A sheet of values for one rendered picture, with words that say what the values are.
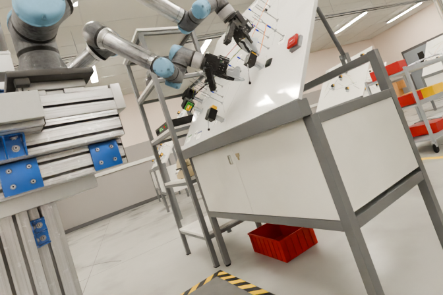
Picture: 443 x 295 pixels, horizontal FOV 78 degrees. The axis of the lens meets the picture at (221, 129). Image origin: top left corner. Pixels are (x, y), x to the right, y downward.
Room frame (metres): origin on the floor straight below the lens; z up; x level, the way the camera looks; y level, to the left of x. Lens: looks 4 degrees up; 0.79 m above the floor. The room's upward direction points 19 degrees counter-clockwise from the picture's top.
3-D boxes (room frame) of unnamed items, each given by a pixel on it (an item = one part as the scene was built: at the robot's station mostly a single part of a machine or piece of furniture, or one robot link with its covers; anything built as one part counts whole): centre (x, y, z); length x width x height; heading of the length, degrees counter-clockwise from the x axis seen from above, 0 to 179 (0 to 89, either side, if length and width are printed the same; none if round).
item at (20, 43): (0.84, 0.47, 1.33); 0.13 x 0.12 x 0.14; 42
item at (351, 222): (1.65, -0.27, 0.40); 1.18 x 0.60 x 0.80; 31
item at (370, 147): (1.66, -0.28, 0.60); 1.17 x 0.58 x 0.40; 31
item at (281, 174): (1.26, -0.16, 0.60); 0.55 x 0.03 x 0.39; 31
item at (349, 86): (5.25, -2.46, 0.83); 1.18 x 0.72 x 1.65; 23
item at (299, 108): (1.49, 0.00, 0.83); 1.18 x 0.05 x 0.06; 31
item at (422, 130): (3.40, -2.40, 0.54); 0.99 x 0.50 x 1.08; 117
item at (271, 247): (1.97, -0.15, 0.07); 0.39 x 0.29 x 0.14; 28
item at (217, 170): (1.74, 0.12, 0.60); 0.55 x 0.02 x 0.39; 31
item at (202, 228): (2.39, 0.30, 0.93); 0.60 x 0.50 x 1.85; 31
